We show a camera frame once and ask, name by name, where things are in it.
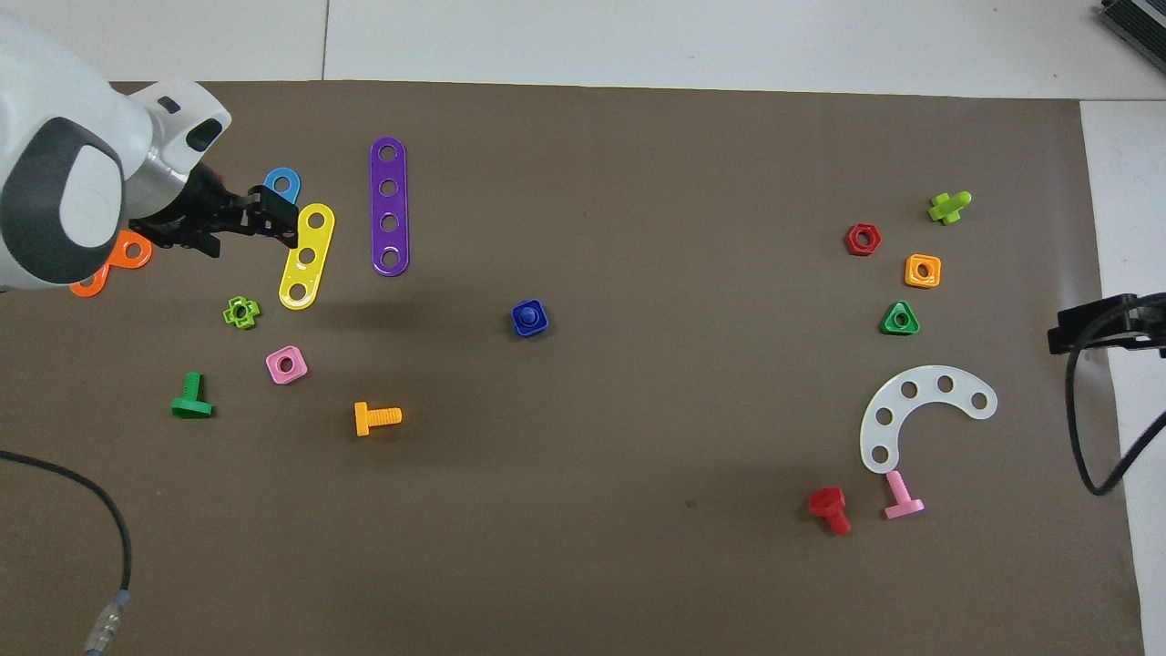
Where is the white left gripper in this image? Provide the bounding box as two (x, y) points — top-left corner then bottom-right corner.
(111, 77), (300, 258)

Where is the pink square plastic nut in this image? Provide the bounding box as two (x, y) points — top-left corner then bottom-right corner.
(265, 345), (309, 385)

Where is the lime green cross-head screw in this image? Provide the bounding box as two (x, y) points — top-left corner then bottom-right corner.
(927, 190), (973, 226)

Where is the dark green plastic screw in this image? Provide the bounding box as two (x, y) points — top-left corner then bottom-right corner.
(170, 372), (215, 420)

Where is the orange plastic screw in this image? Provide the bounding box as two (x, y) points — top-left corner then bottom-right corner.
(353, 401), (403, 437)

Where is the pink plastic screw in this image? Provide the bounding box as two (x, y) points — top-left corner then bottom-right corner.
(884, 470), (926, 521)

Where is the red hexagonal-head plastic screw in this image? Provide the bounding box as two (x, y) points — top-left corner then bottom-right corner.
(807, 487), (853, 537)

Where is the blue two-hole plastic plate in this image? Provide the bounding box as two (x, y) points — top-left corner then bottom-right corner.
(262, 167), (302, 206)

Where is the yellow three-hole plastic plate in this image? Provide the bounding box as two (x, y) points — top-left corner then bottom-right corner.
(278, 202), (336, 312)

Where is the orange heart-shaped plastic plate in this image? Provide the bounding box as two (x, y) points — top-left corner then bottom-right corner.
(68, 230), (154, 299)

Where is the purple four-hole plastic plate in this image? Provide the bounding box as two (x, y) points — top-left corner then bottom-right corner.
(369, 137), (411, 277)

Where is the white curved five-hole plate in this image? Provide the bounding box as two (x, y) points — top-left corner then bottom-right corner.
(859, 365), (999, 475)

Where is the dark ribbed device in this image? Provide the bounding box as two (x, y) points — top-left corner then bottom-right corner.
(1098, 0), (1166, 74)

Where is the brown table mat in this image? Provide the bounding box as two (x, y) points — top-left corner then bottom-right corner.
(0, 80), (1147, 656)

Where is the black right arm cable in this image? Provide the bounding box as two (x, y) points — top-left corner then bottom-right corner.
(1066, 310), (1166, 497)

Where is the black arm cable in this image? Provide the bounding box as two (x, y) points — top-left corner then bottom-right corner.
(1066, 310), (1166, 497)
(0, 451), (134, 656)

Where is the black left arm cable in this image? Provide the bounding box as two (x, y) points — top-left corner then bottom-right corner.
(0, 451), (134, 656)

